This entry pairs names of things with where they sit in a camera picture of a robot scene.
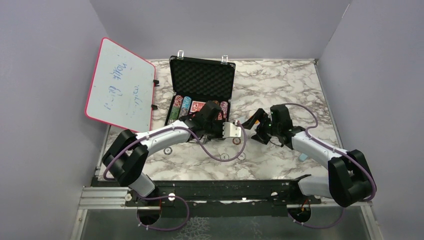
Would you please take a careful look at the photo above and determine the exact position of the red poker chip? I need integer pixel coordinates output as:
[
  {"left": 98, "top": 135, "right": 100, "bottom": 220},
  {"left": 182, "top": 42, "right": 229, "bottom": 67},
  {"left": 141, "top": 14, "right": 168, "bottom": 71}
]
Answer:
[{"left": 232, "top": 138, "right": 242, "bottom": 145}]

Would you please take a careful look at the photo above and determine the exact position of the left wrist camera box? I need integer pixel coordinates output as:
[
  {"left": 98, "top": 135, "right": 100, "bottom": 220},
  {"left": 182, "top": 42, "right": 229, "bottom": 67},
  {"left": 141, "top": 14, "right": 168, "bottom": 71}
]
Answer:
[{"left": 222, "top": 120, "right": 242, "bottom": 139}]

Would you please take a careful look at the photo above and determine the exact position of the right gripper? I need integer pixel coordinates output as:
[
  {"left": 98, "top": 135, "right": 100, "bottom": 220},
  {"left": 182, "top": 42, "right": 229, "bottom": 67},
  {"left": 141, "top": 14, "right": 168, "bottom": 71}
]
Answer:
[{"left": 240, "top": 108, "right": 281, "bottom": 145}]

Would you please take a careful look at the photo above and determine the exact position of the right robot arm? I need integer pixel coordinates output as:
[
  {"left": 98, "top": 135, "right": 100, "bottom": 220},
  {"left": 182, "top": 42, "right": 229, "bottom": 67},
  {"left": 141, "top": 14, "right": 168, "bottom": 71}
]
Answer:
[{"left": 242, "top": 103, "right": 377, "bottom": 208}]

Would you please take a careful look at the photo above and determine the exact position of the clear plastic triangle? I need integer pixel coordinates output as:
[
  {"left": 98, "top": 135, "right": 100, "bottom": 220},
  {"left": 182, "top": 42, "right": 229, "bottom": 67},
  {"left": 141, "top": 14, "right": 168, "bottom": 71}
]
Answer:
[{"left": 235, "top": 116, "right": 249, "bottom": 124}]

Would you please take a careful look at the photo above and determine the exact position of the purple green chip stack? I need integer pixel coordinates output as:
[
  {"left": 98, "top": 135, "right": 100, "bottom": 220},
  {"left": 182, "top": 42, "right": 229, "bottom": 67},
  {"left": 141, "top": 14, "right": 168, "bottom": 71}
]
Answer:
[{"left": 217, "top": 101, "right": 229, "bottom": 120}]

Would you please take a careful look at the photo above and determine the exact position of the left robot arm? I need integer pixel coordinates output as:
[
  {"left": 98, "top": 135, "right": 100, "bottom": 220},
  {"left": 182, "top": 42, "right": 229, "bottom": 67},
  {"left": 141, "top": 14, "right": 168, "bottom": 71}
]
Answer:
[{"left": 101, "top": 101, "right": 224, "bottom": 206}]

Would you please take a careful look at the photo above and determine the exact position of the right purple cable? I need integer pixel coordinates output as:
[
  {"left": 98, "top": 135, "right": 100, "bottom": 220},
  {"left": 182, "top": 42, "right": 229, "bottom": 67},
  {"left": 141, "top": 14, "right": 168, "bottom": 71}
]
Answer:
[{"left": 284, "top": 102, "right": 378, "bottom": 229}]

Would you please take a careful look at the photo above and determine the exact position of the black poker case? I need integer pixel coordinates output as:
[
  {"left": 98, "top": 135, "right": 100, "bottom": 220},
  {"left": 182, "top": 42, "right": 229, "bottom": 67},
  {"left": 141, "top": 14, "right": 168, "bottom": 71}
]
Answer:
[{"left": 165, "top": 50, "right": 236, "bottom": 125}]

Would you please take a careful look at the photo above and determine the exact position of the pink framed whiteboard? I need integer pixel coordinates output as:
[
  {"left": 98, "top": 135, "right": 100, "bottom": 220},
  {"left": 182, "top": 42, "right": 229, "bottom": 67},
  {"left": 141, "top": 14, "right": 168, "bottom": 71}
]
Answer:
[{"left": 85, "top": 37, "right": 156, "bottom": 132}]

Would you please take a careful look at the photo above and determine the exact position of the white poker chip right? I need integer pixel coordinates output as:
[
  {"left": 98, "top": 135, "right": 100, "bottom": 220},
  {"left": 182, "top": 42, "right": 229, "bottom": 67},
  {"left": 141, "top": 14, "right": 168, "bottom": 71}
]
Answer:
[{"left": 237, "top": 152, "right": 247, "bottom": 161}]

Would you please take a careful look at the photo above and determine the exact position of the red green chip stack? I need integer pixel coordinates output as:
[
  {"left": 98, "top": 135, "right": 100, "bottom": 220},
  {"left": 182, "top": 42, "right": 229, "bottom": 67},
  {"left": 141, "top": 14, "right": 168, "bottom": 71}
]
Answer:
[{"left": 166, "top": 95, "right": 184, "bottom": 125}]

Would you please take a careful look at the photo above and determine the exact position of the blue white poker chip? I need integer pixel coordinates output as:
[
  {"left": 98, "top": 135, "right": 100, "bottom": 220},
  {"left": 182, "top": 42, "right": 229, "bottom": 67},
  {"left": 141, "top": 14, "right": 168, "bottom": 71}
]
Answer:
[{"left": 163, "top": 147, "right": 173, "bottom": 155}]

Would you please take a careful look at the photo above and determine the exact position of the blue orange chip stack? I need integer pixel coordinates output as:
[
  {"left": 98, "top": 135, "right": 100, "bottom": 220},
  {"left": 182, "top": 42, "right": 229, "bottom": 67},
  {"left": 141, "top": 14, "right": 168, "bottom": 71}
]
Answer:
[{"left": 178, "top": 96, "right": 192, "bottom": 118}]

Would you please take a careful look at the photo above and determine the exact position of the red playing card deck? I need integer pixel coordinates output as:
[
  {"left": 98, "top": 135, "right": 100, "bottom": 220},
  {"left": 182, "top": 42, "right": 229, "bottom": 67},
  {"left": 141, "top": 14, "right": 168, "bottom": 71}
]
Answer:
[{"left": 189, "top": 101, "right": 206, "bottom": 113}]

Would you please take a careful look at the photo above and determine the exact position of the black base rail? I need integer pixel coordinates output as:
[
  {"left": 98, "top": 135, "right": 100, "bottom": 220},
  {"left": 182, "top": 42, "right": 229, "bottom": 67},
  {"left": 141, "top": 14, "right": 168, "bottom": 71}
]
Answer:
[{"left": 120, "top": 178, "right": 327, "bottom": 224}]

